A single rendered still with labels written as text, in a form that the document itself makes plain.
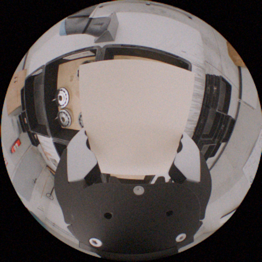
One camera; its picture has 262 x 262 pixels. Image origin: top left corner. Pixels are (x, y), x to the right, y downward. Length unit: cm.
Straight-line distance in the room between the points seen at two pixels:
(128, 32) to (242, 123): 294
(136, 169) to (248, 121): 288
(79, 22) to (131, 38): 31
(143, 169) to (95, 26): 54
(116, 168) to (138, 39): 58
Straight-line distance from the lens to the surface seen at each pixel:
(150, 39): 60
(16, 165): 340
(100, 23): 50
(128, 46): 31
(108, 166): 15
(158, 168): 16
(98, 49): 33
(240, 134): 298
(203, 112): 121
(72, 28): 50
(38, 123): 83
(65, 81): 50
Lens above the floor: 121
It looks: 60 degrees down
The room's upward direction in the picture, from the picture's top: 180 degrees counter-clockwise
